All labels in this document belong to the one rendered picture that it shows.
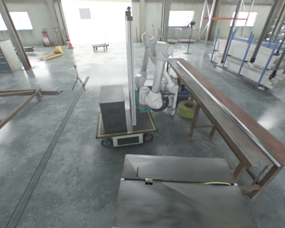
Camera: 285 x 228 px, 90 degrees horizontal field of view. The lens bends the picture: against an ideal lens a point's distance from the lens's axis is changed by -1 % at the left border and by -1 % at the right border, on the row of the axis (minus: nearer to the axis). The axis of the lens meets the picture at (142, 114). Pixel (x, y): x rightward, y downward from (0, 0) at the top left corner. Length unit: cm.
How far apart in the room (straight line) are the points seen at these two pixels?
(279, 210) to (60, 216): 244
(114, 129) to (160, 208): 139
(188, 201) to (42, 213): 161
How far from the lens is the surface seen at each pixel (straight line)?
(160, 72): 171
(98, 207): 201
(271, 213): 240
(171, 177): 128
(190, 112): 311
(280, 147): 186
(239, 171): 169
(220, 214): 125
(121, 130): 225
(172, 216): 115
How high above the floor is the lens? 180
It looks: 35 degrees down
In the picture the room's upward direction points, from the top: straight up
